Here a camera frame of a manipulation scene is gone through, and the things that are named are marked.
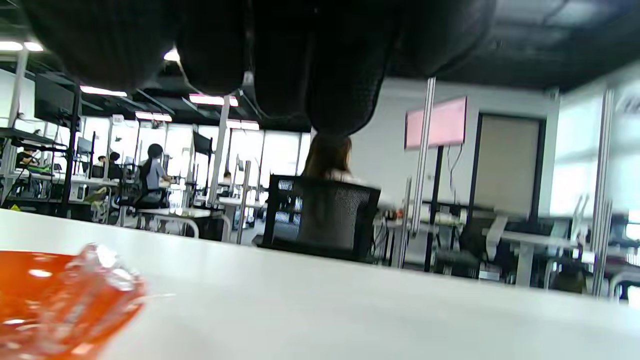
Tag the white cart with dark top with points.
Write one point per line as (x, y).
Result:
(170, 215)

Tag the clear glass perfume bottle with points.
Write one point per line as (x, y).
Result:
(95, 290)

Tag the orange plastic bowl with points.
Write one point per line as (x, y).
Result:
(30, 290)

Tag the white desk leg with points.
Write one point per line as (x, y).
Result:
(422, 150)

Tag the magenta screen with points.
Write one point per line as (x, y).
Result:
(440, 122)

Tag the grey metal pole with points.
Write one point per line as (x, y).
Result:
(218, 150)

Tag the person's right hand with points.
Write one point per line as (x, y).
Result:
(325, 50)

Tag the black mesh office chair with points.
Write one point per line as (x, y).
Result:
(325, 215)

